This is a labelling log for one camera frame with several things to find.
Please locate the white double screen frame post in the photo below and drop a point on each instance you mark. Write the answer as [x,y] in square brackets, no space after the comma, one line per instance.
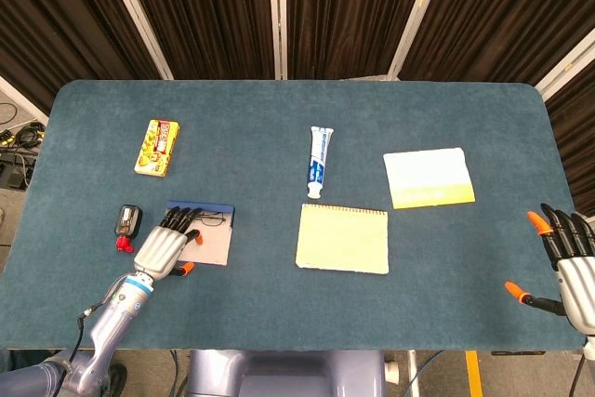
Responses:
[274,11]

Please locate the dark brown curtain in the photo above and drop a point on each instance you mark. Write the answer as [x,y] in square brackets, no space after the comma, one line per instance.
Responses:
[223,11]

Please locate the yellow food box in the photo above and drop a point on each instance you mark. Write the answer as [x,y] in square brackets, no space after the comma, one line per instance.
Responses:
[157,148]

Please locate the black foot pedal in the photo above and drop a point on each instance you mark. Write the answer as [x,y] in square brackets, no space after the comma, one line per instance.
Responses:
[11,174]

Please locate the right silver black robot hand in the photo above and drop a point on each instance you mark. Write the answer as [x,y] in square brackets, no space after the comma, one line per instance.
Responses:
[578,281]

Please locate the eyeglasses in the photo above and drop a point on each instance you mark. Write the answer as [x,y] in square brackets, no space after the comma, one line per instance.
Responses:
[214,219]

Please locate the black shoe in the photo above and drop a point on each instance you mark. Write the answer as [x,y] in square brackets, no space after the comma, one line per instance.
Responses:
[118,378]

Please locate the lilac robot torso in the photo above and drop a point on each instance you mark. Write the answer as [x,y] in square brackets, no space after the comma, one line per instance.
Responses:
[288,374]

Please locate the left lilac robot arm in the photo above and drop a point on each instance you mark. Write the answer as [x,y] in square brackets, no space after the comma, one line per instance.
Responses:
[109,322]

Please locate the white blue toothpaste tube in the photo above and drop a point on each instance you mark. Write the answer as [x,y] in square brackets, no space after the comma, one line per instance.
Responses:
[318,160]

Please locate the yellow spiral notebook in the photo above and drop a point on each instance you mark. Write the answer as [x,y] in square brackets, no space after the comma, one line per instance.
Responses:
[341,239]

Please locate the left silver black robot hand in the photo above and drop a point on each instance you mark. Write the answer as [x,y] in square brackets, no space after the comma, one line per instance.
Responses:
[160,250]

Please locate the blue felt table cover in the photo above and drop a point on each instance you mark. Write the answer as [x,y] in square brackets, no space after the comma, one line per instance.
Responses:
[279,313]

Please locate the white and yellow booklet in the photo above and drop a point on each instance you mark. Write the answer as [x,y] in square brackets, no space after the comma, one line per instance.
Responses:
[427,174]

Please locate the black bottle with red cap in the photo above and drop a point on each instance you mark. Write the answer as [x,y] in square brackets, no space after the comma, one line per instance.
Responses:
[128,220]

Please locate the yellow floor tape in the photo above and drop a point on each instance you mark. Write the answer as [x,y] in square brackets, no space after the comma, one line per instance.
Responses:
[473,374]

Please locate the white table leg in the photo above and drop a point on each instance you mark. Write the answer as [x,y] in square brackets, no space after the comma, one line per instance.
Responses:
[413,374]

